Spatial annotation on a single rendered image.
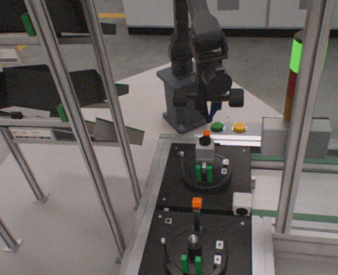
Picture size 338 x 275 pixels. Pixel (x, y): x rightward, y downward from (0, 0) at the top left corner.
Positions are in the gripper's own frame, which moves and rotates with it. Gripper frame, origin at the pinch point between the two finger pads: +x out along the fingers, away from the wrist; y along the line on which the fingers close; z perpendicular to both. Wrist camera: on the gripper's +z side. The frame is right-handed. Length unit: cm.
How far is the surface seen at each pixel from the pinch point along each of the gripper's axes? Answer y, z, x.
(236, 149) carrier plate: -8.0, -1.5, 12.2
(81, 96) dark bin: 23.6, -22.4, -20.6
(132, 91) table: 38, 46, 25
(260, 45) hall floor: -29, 267, 115
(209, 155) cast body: -1.2, -14.4, 2.5
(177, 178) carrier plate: 7.8, -14.2, 12.0
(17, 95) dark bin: 34.6, -26.6, -23.6
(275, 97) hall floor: -38, 169, 112
